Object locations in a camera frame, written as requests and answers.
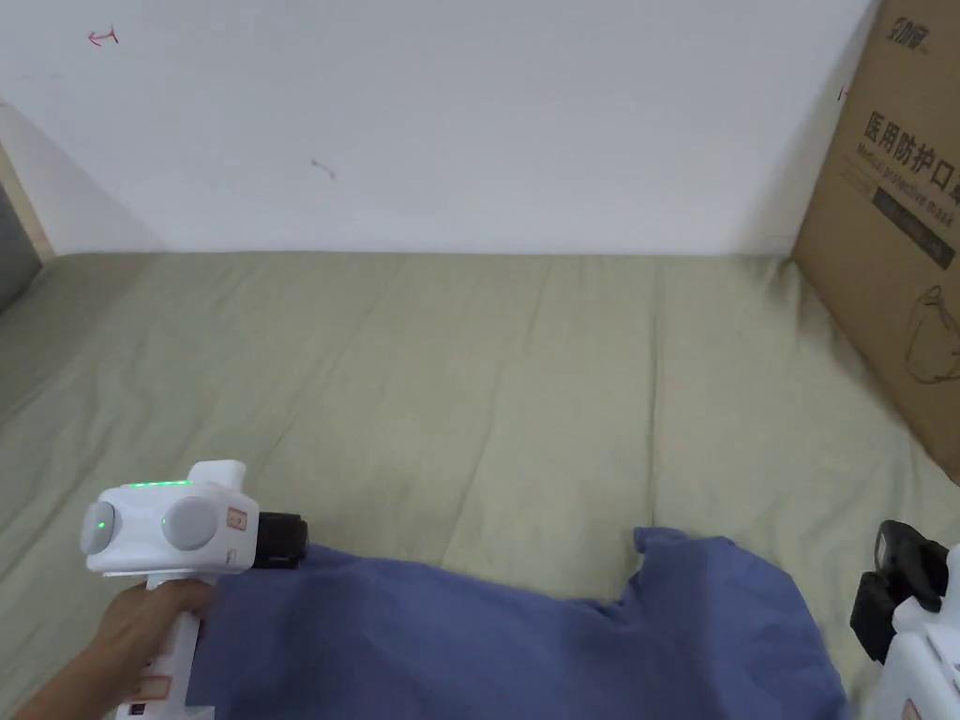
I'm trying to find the person's left hand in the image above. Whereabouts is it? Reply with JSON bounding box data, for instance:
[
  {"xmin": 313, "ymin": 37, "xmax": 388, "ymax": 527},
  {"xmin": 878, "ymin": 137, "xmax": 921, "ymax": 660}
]
[{"xmin": 96, "ymin": 579, "xmax": 217, "ymax": 710}]

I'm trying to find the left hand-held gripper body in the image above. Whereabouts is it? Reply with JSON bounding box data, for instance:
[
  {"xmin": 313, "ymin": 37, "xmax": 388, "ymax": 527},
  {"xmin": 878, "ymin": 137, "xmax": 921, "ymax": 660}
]
[{"xmin": 84, "ymin": 458, "xmax": 310, "ymax": 720}]

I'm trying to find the person's left forearm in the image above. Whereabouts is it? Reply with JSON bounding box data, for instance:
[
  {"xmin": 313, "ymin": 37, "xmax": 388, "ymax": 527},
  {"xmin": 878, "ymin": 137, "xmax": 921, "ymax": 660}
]
[{"xmin": 0, "ymin": 643, "xmax": 130, "ymax": 720}]

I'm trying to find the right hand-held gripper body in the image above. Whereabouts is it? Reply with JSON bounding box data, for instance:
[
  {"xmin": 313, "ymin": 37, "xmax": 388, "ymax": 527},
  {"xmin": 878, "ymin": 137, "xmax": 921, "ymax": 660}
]
[{"xmin": 849, "ymin": 518, "xmax": 960, "ymax": 720}]

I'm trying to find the bed with pale green sheet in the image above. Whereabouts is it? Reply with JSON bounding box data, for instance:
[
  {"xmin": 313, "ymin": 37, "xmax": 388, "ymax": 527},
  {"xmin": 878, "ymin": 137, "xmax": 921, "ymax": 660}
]
[{"xmin": 0, "ymin": 250, "xmax": 960, "ymax": 720}]

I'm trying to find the dark blue shirt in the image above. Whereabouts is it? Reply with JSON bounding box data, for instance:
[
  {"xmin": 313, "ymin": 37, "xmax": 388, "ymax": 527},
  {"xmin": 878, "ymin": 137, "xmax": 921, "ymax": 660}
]
[{"xmin": 182, "ymin": 526, "xmax": 853, "ymax": 720}]

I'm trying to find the brown cardboard carton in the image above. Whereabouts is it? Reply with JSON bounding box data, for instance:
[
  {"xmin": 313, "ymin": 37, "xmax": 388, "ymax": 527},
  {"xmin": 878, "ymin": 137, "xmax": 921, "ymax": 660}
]
[{"xmin": 792, "ymin": 0, "xmax": 960, "ymax": 486}]

